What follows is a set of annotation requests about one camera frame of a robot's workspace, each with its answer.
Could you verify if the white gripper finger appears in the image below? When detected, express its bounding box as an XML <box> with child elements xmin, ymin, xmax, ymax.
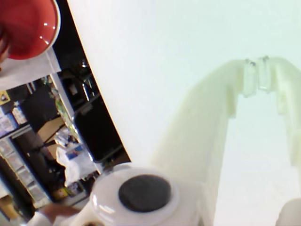
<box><xmin>257</xmin><ymin>56</ymin><xmax>301</xmax><ymax>168</ymax></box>
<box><xmin>71</xmin><ymin>58</ymin><xmax>257</xmax><ymax>226</ymax></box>

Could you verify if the orange plate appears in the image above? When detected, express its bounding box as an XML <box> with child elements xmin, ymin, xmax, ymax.
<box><xmin>0</xmin><ymin>0</ymin><xmax>61</xmax><ymax>61</ymax></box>

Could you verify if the white sleeved person forearm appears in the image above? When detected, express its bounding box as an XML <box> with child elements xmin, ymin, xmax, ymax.
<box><xmin>25</xmin><ymin>211</ymin><xmax>55</xmax><ymax>226</ymax></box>

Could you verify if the plastic googly eye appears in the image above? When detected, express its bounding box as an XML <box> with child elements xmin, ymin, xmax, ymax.
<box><xmin>90</xmin><ymin>166</ymin><xmax>180</xmax><ymax>224</ymax></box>

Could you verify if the black flat panel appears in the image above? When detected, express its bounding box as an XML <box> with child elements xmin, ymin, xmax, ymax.
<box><xmin>73</xmin><ymin>93</ymin><xmax>125</xmax><ymax>163</ymax></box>

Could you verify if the white plastic bag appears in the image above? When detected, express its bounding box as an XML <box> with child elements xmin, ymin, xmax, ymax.
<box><xmin>55</xmin><ymin>131</ymin><xmax>83</xmax><ymax>187</ymax></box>

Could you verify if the cluttered storage shelf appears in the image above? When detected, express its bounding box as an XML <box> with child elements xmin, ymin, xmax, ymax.
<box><xmin>0</xmin><ymin>77</ymin><xmax>56</xmax><ymax>212</ymax></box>

